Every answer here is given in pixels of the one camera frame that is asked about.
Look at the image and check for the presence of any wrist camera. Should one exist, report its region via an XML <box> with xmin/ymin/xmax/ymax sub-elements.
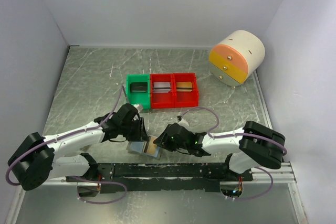
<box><xmin>178</xmin><ymin>119</ymin><xmax>189</xmax><ymax>128</ymax></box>
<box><xmin>133</xmin><ymin>104</ymin><xmax>143</xmax><ymax>113</ymax></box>

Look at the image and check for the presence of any aluminium frame rail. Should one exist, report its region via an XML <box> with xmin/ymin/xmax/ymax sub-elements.
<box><xmin>18</xmin><ymin>162</ymin><xmax>297</xmax><ymax>185</ymax></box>

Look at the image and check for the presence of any orange card in red bin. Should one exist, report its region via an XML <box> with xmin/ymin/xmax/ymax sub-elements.
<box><xmin>176</xmin><ymin>82</ymin><xmax>193</xmax><ymax>92</ymax></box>

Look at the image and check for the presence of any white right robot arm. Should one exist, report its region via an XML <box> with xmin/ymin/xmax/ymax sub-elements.
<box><xmin>154</xmin><ymin>121</ymin><xmax>287</xmax><ymax>181</ymax></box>

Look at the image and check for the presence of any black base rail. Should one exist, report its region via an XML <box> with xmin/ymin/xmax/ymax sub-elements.
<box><xmin>79</xmin><ymin>155</ymin><xmax>253</xmax><ymax>194</ymax></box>

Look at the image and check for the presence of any silver card in red bin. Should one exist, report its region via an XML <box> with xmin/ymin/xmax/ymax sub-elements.
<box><xmin>153</xmin><ymin>82</ymin><xmax>171</xmax><ymax>93</ymax></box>

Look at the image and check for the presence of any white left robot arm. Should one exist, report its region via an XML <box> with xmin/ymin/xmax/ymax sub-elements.
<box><xmin>5</xmin><ymin>103</ymin><xmax>149</xmax><ymax>191</ymax></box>

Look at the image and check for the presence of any red plastic bin right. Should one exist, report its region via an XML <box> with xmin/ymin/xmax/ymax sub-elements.
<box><xmin>173</xmin><ymin>73</ymin><xmax>199</xmax><ymax>108</ymax></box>

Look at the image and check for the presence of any round beige drawer cabinet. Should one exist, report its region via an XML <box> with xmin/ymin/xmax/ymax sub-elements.
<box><xmin>208</xmin><ymin>30</ymin><xmax>265</xmax><ymax>87</ymax></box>

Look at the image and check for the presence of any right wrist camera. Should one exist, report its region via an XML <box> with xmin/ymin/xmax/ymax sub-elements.
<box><xmin>178</xmin><ymin>119</ymin><xmax>189</xmax><ymax>128</ymax></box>

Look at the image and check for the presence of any red plastic bin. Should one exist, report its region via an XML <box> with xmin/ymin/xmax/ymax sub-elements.
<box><xmin>173</xmin><ymin>73</ymin><xmax>199</xmax><ymax>108</ymax></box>
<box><xmin>150</xmin><ymin>73</ymin><xmax>176</xmax><ymax>109</ymax></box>

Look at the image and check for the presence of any red plastic bin middle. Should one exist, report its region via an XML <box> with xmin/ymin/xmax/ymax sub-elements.
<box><xmin>150</xmin><ymin>73</ymin><xmax>176</xmax><ymax>109</ymax></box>

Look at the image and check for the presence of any green plastic bin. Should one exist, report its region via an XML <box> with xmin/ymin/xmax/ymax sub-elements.
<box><xmin>126</xmin><ymin>74</ymin><xmax>151</xmax><ymax>110</ymax></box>

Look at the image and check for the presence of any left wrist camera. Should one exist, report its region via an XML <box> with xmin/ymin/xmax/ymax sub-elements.
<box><xmin>133</xmin><ymin>104</ymin><xmax>143</xmax><ymax>113</ymax></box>

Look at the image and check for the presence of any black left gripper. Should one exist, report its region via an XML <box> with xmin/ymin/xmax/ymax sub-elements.
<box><xmin>120</xmin><ymin>116</ymin><xmax>150</xmax><ymax>142</ymax></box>

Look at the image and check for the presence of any black card in green bin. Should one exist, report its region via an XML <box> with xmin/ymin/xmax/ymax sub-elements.
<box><xmin>130</xmin><ymin>82</ymin><xmax>148</xmax><ymax>93</ymax></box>

